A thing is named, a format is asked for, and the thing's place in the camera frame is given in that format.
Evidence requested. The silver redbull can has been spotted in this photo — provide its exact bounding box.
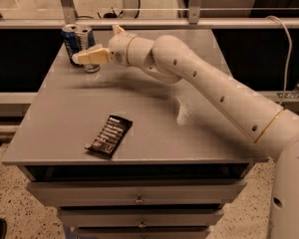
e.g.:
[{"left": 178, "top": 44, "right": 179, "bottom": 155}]
[{"left": 75, "top": 25, "right": 101, "bottom": 74}]

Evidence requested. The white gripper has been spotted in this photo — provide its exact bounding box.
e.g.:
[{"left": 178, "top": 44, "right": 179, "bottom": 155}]
[{"left": 72, "top": 25, "right": 137, "bottom": 67}]

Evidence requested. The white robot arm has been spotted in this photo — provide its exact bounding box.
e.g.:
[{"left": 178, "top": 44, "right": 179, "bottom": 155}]
[{"left": 73, "top": 25, "right": 299, "bottom": 239}]

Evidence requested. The grey drawer cabinet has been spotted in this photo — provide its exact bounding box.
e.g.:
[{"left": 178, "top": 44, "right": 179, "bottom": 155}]
[{"left": 1, "top": 29, "right": 269, "bottom": 239}]

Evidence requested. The blue pepsi can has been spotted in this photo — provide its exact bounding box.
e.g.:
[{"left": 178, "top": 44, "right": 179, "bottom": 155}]
[{"left": 62, "top": 24, "right": 79, "bottom": 64}]

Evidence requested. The black snack bar wrapper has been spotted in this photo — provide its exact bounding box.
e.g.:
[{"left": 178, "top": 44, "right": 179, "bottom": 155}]
[{"left": 86, "top": 115, "right": 133, "bottom": 158}]

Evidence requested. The metal railing frame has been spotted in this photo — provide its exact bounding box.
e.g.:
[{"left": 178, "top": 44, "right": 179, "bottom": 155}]
[{"left": 0, "top": 0, "right": 299, "bottom": 30}]

